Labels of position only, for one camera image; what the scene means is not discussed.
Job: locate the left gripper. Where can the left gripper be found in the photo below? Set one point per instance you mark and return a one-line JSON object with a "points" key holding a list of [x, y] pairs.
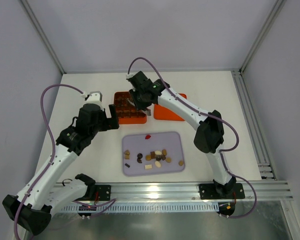
{"points": [[112, 117]]}

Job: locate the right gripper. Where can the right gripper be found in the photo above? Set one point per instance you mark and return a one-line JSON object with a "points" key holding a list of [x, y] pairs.
{"points": [[136, 100]]}

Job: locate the metal serving tongs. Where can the metal serving tongs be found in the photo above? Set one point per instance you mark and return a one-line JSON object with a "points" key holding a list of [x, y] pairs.
{"points": [[146, 111]]}

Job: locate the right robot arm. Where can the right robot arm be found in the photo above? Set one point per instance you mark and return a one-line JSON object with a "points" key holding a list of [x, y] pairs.
{"points": [[208, 126]]}

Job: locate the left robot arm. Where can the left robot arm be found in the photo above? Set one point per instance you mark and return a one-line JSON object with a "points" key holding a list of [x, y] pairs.
{"points": [[34, 206]]}

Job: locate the orange chocolate tin box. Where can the orange chocolate tin box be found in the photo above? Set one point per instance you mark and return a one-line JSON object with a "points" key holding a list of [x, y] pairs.
{"points": [[127, 114]]}

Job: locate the tan heart chocolate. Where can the tan heart chocolate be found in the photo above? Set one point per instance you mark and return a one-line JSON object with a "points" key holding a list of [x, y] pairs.
{"points": [[126, 151]]}

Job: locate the tan brick chocolate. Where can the tan brick chocolate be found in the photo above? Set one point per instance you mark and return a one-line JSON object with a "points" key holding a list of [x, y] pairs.
{"points": [[127, 157]]}

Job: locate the dark round foil chocolate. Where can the dark round foil chocolate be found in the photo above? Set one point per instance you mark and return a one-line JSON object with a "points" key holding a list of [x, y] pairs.
{"points": [[139, 155]]}

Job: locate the tan ridged square chocolate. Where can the tan ridged square chocolate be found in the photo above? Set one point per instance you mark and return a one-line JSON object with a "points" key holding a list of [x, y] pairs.
{"points": [[148, 157]]}

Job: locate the brown rectangular chocolate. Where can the brown rectangular chocolate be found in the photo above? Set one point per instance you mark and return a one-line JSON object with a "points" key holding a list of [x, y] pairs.
{"points": [[153, 155]]}

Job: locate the white swirl chocolate upper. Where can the white swirl chocolate upper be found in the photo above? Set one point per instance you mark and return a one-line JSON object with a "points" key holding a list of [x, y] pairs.
{"points": [[157, 152]]}

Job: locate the white swirl chocolate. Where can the white swirl chocolate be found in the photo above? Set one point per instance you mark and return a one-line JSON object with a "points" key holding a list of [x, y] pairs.
{"points": [[157, 152], [157, 164]]}

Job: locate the white rectangular chocolate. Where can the white rectangular chocolate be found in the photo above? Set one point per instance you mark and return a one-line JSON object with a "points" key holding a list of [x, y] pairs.
{"points": [[148, 166]]}

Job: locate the dark fluted round chocolate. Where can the dark fluted round chocolate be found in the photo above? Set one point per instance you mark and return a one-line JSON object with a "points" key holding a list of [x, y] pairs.
{"points": [[158, 157]]}

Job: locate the tan barrel chocolate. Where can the tan barrel chocolate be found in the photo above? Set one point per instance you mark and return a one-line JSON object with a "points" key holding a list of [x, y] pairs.
{"points": [[164, 151]]}

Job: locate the white swirl chocolate lower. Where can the white swirl chocolate lower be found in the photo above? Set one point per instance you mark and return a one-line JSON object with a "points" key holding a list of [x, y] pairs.
{"points": [[157, 164]]}

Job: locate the tan shell chocolate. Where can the tan shell chocolate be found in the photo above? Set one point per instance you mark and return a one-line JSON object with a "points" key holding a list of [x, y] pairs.
{"points": [[168, 160]]}

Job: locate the orange tin lid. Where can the orange tin lid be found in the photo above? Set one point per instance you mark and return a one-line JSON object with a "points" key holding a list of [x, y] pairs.
{"points": [[164, 114]]}

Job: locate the red lips candy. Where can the red lips candy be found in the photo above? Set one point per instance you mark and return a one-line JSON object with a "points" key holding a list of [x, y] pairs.
{"points": [[147, 137]]}

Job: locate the lavender plastic tray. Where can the lavender plastic tray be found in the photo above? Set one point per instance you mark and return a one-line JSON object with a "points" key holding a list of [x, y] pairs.
{"points": [[136, 143]]}

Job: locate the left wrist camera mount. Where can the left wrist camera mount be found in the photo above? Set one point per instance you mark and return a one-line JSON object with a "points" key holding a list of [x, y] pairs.
{"points": [[94, 97]]}

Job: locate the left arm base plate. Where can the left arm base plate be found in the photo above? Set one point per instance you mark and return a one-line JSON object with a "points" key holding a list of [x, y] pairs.
{"points": [[100, 192]]}

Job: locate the slotted cable duct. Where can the slotted cable duct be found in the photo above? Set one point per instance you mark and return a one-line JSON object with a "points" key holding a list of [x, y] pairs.
{"points": [[144, 207]]}

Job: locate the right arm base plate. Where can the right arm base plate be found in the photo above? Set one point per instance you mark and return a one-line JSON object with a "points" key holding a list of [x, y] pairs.
{"points": [[207, 191]]}

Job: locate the right side aluminium rail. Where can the right side aluminium rail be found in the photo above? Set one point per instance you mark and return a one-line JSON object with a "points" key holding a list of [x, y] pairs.
{"points": [[258, 142]]}

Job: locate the aluminium frame rail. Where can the aluminium frame rail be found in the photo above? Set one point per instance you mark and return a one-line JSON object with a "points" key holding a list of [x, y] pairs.
{"points": [[265, 190]]}

